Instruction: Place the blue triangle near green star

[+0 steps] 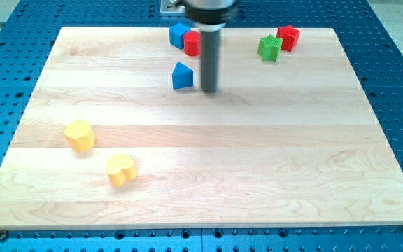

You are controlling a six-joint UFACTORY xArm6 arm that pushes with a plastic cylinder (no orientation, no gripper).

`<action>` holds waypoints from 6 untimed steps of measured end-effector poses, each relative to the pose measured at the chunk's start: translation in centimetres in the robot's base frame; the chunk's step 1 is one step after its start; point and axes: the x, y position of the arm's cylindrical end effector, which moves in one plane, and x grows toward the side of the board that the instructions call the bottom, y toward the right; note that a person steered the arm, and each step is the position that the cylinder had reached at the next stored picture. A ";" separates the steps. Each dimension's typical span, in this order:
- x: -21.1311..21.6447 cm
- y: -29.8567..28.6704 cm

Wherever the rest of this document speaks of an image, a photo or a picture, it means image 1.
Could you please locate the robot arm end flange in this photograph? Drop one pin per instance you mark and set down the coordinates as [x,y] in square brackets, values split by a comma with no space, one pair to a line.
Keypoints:
[211,14]

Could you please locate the blue triangle block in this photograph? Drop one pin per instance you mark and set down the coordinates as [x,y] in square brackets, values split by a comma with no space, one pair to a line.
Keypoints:
[182,76]

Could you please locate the red cylinder block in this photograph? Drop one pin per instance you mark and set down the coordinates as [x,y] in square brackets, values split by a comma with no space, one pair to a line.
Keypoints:
[192,43]

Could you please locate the metal mounting plate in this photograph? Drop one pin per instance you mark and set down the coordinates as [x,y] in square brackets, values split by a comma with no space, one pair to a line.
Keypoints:
[172,6]

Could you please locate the yellow heart block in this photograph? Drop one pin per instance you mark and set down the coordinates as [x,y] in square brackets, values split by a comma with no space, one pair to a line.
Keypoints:
[120,168]

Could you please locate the wooden board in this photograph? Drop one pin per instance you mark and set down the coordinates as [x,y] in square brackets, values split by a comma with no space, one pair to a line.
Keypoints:
[292,143]

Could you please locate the red star block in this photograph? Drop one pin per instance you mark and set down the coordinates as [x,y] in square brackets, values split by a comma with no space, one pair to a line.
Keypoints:
[290,36]

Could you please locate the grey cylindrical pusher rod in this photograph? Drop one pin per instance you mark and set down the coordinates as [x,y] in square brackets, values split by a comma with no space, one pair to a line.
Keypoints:
[209,60]

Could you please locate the left board clamp screw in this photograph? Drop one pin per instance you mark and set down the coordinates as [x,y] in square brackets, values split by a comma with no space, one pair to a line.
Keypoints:
[3,235]

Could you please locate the green star block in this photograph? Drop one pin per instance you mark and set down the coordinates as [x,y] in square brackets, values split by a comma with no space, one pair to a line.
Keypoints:
[269,48]

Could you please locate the yellow hexagon block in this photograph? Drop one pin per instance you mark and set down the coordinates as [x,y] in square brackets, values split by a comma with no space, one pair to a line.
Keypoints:
[80,135]

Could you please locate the blue cube block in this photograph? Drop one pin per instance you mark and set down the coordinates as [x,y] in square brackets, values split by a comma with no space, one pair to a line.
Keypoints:
[176,34]

